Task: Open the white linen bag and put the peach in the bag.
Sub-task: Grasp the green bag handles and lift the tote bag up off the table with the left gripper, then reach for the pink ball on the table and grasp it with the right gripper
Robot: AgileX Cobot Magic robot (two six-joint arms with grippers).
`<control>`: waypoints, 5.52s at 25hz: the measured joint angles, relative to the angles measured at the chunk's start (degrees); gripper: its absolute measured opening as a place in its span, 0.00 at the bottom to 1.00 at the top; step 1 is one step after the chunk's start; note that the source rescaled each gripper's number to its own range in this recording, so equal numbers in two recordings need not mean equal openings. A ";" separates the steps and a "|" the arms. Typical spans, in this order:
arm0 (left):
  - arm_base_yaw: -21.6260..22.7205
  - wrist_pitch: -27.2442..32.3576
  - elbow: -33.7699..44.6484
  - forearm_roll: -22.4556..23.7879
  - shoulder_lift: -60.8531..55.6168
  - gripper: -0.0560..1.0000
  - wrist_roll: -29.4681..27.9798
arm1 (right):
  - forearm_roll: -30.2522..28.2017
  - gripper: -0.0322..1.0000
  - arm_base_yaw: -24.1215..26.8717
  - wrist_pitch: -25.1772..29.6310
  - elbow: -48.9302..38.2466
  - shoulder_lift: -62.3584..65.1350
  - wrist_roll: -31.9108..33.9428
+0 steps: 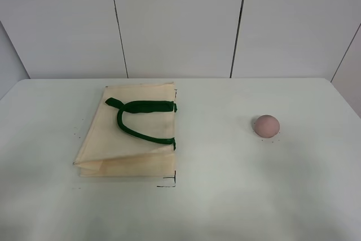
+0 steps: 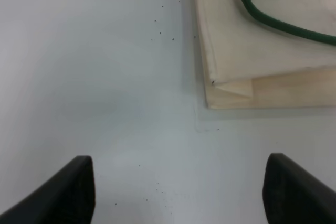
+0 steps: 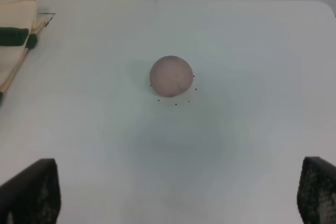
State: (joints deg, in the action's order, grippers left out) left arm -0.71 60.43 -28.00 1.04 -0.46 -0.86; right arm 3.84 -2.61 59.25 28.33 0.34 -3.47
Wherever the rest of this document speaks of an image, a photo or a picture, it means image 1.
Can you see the pink peach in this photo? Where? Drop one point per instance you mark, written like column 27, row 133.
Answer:
column 266, row 126

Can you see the cream linen bag green handles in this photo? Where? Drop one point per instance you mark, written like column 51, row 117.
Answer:
column 132, row 133

